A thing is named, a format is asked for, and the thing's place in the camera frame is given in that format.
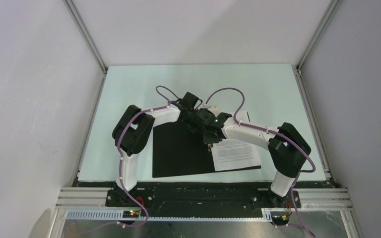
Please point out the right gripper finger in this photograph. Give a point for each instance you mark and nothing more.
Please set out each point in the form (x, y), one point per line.
(207, 136)
(215, 137)

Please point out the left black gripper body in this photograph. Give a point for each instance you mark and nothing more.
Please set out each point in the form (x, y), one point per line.
(191, 113)

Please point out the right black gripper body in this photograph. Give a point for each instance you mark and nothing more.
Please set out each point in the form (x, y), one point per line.
(205, 129)

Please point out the printed paper sheet top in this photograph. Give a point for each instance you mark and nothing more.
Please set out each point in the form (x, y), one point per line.
(232, 154)

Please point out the red folder black inside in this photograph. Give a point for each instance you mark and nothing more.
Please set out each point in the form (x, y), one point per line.
(179, 152)

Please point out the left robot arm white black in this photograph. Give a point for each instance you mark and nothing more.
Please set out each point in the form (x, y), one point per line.
(131, 135)

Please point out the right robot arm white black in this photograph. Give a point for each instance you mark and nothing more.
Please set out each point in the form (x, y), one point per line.
(288, 149)

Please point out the left circuit board with leds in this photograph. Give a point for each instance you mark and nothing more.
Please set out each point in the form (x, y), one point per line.
(131, 214)

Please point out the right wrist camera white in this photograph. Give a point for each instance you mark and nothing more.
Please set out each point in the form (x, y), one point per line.
(213, 109)

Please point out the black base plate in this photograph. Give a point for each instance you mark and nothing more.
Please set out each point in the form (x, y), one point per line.
(186, 199)

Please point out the grey slotted cable duct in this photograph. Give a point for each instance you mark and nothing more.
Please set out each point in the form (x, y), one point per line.
(118, 215)

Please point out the right circuit board with wires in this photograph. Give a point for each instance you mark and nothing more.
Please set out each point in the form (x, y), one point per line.
(280, 220)

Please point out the left aluminium frame post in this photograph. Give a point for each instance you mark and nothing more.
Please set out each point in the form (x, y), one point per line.
(84, 32)

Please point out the aluminium frame post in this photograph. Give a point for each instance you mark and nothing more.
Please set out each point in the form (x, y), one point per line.
(84, 32)
(319, 31)

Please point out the right aluminium frame post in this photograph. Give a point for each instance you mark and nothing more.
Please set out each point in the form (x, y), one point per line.
(319, 31)

